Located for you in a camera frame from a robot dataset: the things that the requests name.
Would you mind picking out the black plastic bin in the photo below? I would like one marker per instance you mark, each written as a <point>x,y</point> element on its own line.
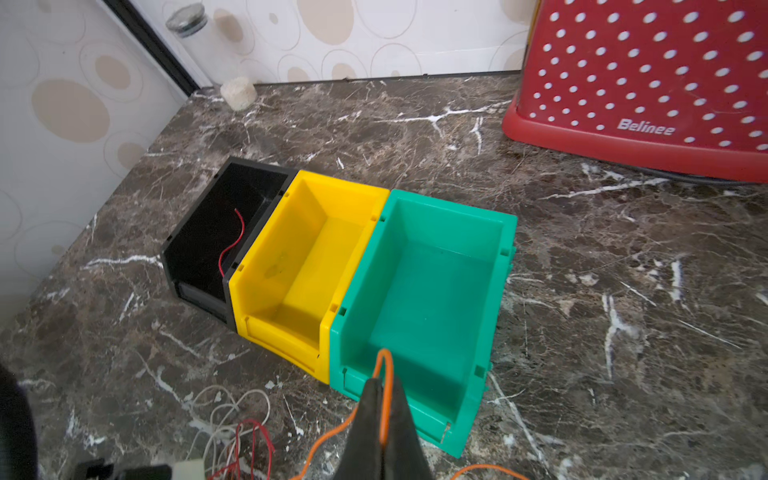
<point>203,252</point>

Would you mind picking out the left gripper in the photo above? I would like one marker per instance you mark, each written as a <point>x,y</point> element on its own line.
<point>19,456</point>

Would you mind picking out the green plastic bin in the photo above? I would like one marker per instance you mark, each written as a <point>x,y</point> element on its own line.
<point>428,289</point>

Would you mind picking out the glass jar with lid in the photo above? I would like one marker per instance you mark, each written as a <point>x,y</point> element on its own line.
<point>215,37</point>

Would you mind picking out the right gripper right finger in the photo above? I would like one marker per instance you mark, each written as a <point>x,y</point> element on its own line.
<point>403,456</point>

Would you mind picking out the red polka dot toaster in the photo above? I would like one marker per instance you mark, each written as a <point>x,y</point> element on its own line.
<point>677,86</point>

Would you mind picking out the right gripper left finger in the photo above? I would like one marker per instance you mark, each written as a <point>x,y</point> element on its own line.
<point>363,454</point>

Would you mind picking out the yellow plastic bin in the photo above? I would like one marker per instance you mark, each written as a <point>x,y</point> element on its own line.
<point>288,287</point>

